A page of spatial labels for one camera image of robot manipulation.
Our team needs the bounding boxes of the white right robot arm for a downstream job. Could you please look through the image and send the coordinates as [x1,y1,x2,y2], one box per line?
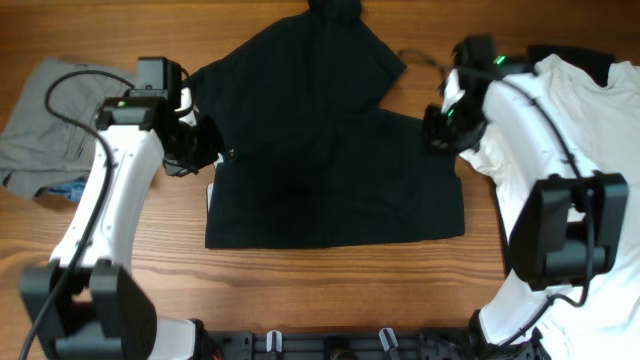
[427,67,629,357]

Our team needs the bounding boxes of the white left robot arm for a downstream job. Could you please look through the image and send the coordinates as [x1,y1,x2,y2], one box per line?
[20,91,222,359]

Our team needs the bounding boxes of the grey folded shorts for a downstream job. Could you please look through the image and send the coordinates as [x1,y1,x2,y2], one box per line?
[1,58,135,199]

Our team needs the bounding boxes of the white t-shirt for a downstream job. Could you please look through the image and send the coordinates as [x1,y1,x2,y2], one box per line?
[457,53,640,360]

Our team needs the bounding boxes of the black shorts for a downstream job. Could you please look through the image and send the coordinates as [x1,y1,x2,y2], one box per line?
[190,1,465,249]

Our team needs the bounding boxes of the black garment under white shirt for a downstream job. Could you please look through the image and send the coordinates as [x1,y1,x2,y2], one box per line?
[527,44,616,87]

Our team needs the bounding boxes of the blue denim garment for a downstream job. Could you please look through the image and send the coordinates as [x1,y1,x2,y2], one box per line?
[47,177,88,203]

